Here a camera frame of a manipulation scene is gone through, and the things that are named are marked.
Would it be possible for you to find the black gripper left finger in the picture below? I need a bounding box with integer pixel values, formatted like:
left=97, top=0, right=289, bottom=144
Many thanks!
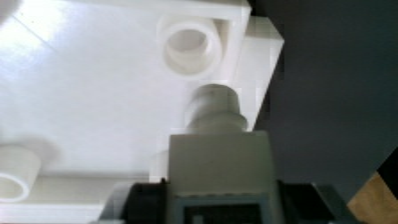
left=126, top=180, right=167, bottom=224

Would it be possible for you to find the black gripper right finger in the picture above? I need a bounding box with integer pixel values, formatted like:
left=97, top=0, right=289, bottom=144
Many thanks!
left=277, top=181, right=323, bottom=224

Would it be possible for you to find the white leg with tag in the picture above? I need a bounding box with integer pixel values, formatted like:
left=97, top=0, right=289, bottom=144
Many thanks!
left=167, top=84, right=284, bottom=224

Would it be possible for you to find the white square tabletop panel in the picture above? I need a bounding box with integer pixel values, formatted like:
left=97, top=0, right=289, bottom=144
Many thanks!
left=0, top=0, right=284, bottom=224

